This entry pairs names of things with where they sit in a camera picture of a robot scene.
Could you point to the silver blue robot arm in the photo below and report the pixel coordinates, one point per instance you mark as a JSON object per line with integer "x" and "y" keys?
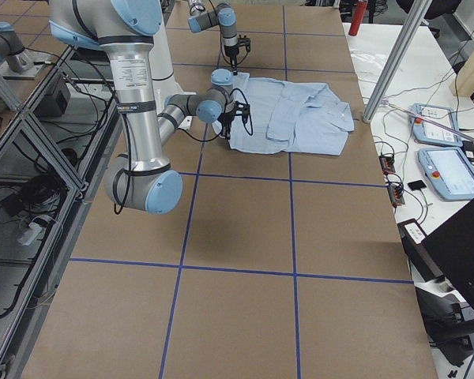
{"x": 221, "y": 15}
{"x": 142, "y": 177}

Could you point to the small black phone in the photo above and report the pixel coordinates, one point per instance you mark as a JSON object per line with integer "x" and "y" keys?
{"x": 417, "y": 185}

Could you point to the orange circuit board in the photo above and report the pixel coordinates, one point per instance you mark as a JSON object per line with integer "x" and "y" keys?
{"x": 387, "y": 164}

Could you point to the lower blue teach pendant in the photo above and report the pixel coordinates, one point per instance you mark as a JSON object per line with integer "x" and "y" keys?
{"x": 449, "y": 172}

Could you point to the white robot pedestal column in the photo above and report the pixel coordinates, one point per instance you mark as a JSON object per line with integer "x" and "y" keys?
{"x": 163, "y": 78}

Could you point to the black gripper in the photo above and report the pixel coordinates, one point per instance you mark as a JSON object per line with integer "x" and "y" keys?
{"x": 226, "y": 120}
{"x": 231, "y": 54}

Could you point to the upper blue teach pendant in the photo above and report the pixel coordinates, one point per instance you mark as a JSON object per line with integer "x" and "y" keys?
{"x": 427, "y": 133}

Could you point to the long grabber stick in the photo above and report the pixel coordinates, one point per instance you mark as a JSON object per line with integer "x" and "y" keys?
{"x": 431, "y": 121}

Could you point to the black laptop computer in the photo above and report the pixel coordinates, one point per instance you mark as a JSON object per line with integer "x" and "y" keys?
{"x": 447, "y": 251}

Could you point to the light blue button shirt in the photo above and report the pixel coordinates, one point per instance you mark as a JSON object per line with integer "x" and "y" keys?
{"x": 290, "y": 117}

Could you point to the clear plastic bag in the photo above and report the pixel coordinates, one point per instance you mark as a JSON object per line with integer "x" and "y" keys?
{"x": 368, "y": 66}

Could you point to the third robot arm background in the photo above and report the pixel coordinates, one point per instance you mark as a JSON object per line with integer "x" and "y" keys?
{"x": 12, "y": 50}

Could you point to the aluminium frame post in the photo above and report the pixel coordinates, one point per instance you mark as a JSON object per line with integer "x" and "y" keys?
{"x": 405, "y": 37}

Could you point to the blue teach pendant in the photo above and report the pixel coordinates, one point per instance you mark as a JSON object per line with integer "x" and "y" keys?
{"x": 449, "y": 172}
{"x": 427, "y": 133}

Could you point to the red cylinder bottle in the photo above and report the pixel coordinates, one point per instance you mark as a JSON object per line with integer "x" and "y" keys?
{"x": 357, "y": 18}

